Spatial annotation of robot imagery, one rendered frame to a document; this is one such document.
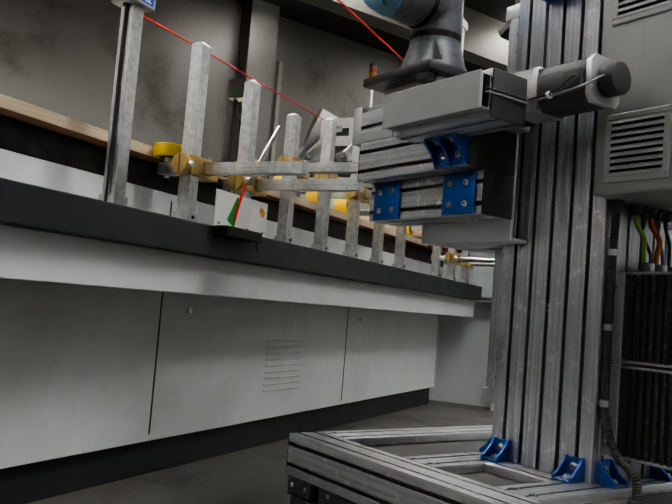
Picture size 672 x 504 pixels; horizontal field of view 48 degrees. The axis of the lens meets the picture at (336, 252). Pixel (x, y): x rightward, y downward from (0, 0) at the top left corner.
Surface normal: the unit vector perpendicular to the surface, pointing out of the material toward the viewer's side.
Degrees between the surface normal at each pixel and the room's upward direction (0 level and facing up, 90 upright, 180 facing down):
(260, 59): 90
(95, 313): 90
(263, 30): 90
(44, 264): 90
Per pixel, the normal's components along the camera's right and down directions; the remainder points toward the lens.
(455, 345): -0.43, -0.10
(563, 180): -0.80, -0.11
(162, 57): 0.58, -0.01
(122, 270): 0.90, 0.04
